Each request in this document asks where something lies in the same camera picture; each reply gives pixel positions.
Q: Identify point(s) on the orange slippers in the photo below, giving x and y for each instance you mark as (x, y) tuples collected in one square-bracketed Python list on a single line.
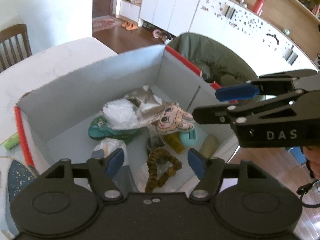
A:
[(130, 26)]

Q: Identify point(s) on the wooden dining chair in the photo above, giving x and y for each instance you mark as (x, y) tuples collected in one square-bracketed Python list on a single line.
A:
[(15, 45)]

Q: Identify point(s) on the green cylinder tube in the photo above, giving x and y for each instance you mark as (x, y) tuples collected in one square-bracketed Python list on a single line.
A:
[(11, 142)]

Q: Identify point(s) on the red cardboard box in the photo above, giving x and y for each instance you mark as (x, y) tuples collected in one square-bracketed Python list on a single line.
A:
[(54, 119)]

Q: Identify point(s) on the white wall cabinet unit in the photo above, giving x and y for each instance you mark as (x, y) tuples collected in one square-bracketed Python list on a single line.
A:
[(284, 36)]

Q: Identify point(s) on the bunny plush keychain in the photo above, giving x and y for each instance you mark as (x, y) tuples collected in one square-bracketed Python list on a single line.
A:
[(175, 119)]

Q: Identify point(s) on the clear bag dark item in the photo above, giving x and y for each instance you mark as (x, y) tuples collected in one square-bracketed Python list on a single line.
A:
[(154, 140)]

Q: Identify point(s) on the red patterned rug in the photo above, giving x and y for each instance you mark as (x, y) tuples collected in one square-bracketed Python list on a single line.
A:
[(105, 22)]

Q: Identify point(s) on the beige plush toy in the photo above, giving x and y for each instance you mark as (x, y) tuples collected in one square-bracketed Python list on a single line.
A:
[(209, 146)]

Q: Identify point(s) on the small yellow box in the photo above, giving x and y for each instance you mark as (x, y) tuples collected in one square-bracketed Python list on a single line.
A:
[(173, 140)]

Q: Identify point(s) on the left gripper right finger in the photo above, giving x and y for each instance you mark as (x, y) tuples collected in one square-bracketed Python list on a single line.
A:
[(209, 172)]

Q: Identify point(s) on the person's right hand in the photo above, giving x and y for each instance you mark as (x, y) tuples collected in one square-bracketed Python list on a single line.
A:
[(312, 155)]

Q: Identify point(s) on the white bubble wrap bag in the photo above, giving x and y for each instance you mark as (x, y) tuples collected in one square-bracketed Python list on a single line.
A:
[(121, 114)]

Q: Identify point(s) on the brown scrunchie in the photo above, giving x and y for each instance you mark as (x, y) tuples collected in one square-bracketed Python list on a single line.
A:
[(162, 165)]

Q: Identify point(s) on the red bottle on counter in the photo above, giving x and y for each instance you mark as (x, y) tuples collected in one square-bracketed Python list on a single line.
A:
[(258, 7)]

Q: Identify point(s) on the teal pencil sharpener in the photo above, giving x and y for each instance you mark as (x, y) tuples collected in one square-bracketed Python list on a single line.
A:
[(188, 139)]

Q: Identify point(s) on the green jacket on chair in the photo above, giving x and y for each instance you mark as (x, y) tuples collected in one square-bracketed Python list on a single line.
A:
[(217, 62)]

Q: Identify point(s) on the green embroidered pouch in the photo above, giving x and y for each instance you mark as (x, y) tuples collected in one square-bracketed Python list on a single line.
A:
[(98, 130)]

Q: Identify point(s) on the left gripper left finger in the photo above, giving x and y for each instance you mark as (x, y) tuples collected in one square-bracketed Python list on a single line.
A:
[(101, 173)]

